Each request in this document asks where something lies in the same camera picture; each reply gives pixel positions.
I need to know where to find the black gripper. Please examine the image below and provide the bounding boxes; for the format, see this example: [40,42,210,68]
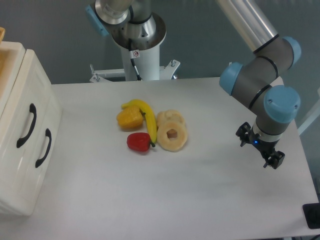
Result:
[235,122,286,169]

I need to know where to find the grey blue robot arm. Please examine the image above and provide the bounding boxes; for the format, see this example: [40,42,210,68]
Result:
[85,0,301,169]

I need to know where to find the white drawer cabinet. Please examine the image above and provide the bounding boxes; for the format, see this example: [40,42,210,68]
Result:
[0,41,63,216]

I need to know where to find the black device at corner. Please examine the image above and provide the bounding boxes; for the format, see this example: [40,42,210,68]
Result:
[302,202,320,229]

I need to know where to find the beige bread roll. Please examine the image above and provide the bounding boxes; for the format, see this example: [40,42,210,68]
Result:
[156,109,186,127]

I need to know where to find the yellow banana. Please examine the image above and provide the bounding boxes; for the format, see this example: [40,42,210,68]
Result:
[121,99,157,144]

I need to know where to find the red bell pepper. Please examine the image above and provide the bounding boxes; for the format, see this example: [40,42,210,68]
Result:
[126,132,156,152]

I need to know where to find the yellow bell pepper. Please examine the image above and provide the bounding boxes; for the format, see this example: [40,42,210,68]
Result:
[116,105,146,130]

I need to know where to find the beige bagel ring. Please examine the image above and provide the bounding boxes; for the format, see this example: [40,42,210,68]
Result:
[156,120,188,152]

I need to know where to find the white table frame bracket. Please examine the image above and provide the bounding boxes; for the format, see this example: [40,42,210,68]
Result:
[89,59,181,83]

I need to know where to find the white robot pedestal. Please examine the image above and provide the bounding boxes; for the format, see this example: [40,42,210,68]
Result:
[112,12,167,68]

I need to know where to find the black cable on pedestal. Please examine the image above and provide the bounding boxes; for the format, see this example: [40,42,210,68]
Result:
[127,37,143,82]

